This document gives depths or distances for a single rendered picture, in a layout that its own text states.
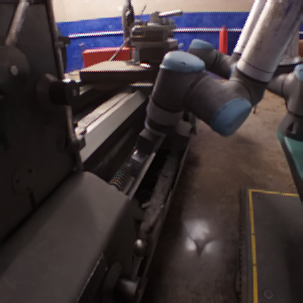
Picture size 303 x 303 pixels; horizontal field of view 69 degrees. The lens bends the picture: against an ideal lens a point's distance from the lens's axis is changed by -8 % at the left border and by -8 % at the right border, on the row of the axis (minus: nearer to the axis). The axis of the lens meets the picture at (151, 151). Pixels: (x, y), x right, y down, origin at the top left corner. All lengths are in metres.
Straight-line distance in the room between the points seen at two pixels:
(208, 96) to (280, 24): 0.21
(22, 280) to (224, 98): 0.47
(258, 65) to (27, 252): 0.58
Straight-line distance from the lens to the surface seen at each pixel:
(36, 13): 0.46
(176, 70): 0.51
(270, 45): 0.57
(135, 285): 0.53
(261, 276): 1.02
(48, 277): 0.43
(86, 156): 0.66
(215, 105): 0.48
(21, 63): 0.34
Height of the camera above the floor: 1.14
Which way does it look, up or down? 30 degrees down
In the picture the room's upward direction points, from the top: 3 degrees counter-clockwise
